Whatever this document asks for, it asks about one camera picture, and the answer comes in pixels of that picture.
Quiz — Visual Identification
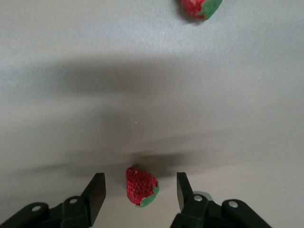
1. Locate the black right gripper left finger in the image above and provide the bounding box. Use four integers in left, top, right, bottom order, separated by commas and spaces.
0, 172, 106, 228

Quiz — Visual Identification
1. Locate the red strawberry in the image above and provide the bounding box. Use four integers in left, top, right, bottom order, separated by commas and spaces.
125, 165, 160, 208
178, 0, 223, 22

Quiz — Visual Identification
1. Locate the brown table mat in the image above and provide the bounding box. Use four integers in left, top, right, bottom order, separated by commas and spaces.
0, 0, 304, 228

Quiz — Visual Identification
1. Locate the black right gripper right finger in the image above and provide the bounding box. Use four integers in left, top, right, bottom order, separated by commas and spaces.
169, 172, 273, 228

